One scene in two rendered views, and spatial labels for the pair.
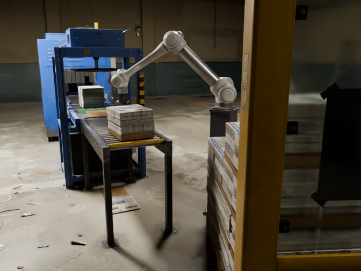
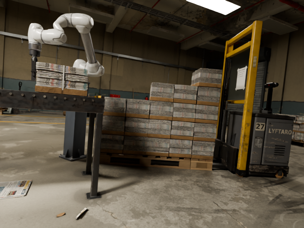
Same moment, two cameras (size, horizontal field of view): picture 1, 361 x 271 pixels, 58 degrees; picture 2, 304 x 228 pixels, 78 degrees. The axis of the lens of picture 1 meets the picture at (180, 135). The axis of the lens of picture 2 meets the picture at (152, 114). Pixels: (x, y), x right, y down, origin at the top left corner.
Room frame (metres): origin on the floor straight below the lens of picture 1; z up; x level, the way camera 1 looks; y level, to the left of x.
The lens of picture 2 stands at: (1.91, 2.05, 0.79)
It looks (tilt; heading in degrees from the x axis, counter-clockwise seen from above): 3 degrees down; 270
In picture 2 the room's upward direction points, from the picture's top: 5 degrees clockwise
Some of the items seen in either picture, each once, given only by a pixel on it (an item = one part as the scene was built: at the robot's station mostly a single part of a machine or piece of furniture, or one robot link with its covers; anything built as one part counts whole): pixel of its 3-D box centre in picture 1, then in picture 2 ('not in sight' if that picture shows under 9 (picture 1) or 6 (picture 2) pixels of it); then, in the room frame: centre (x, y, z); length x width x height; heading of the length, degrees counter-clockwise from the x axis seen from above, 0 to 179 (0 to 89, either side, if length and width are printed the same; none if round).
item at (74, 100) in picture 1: (86, 104); not in sight; (4.98, 1.45, 0.75); 1.53 x 0.64 x 0.10; 24
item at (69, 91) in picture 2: (135, 134); (75, 92); (2.60, 0.37, 0.83); 0.29 x 0.16 x 0.04; 118
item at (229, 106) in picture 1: (222, 105); not in sight; (2.89, -0.37, 1.03); 0.22 x 0.18 x 0.06; 60
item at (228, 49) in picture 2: not in sight; (223, 98); (0.81, -0.85, 0.97); 0.09 x 0.09 x 1.75; 4
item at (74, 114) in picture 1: (99, 115); not in sight; (3.94, 1.00, 0.75); 0.70 x 0.65 x 0.10; 24
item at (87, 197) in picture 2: (110, 243); (93, 195); (2.32, 0.56, 0.01); 0.14 x 0.13 x 0.01; 114
